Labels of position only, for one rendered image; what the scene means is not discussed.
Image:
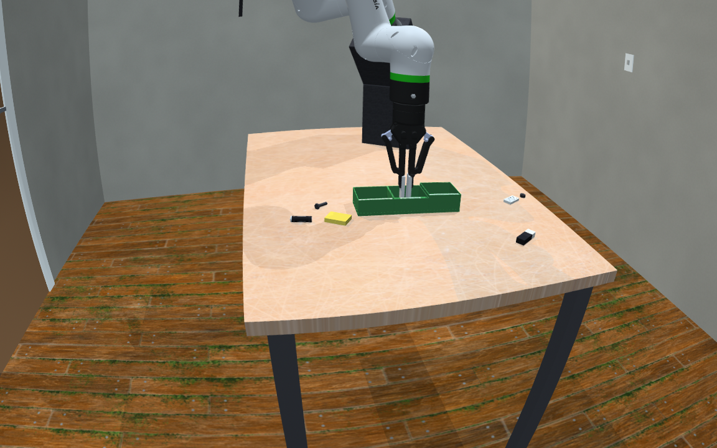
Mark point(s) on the green three-compartment bin rack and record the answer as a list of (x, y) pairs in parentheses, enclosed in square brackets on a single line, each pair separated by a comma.
[(425, 198)]

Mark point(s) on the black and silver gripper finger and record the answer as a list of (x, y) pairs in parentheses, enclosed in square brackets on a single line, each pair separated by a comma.
[(400, 170), (412, 169)]

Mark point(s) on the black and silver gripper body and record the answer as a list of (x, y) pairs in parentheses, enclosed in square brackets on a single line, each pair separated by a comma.
[(403, 117)]

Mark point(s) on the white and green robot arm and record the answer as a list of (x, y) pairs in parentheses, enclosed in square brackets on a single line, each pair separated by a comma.
[(380, 37)]

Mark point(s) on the yellow sticky note pad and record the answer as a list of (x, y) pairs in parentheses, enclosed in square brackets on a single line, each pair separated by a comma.
[(338, 218)]

